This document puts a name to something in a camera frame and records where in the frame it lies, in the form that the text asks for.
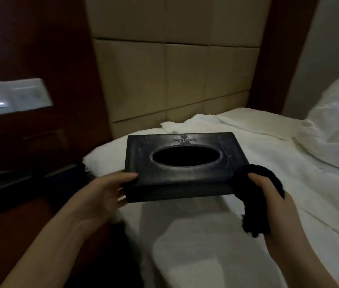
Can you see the person's right hand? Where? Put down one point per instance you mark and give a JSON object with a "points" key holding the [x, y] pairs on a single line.
{"points": [[270, 206]]}

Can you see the person's left hand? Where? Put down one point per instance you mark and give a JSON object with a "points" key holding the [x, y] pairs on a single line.
{"points": [[103, 196]]}

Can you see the person's left thumb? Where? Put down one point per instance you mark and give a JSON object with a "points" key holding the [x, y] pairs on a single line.
{"points": [[121, 178]]}

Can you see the person's right thumb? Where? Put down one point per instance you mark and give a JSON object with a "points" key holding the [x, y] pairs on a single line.
{"points": [[261, 185]]}

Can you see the black cloth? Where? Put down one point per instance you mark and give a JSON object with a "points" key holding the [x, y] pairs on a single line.
{"points": [[255, 203]]}

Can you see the black tissue box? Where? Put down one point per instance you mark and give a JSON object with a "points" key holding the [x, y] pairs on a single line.
{"points": [[184, 164]]}

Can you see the person's left forearm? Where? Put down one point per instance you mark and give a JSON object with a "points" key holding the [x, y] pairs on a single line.
{"points": [[46, 248]]}

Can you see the person's right forearm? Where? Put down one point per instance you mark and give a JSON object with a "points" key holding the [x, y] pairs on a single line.
{"points": [[298, 257]]}

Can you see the white bed sheet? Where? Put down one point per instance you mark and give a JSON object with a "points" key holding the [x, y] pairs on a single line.
{"points": [[223, 206]]}

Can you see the dark wooden nightstand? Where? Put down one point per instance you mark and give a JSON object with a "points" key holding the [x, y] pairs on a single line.
{"points": [[28, 182]]}

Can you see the white pillow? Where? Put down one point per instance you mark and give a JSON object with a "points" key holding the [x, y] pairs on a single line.
{"points": [[333, 125]]}

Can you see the beige padded headboard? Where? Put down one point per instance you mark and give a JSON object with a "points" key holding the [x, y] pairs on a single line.
{"points": [[175, 62]]}

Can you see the silver wall switch panel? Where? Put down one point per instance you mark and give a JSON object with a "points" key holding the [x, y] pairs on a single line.
{"points": [[11, 97]]}

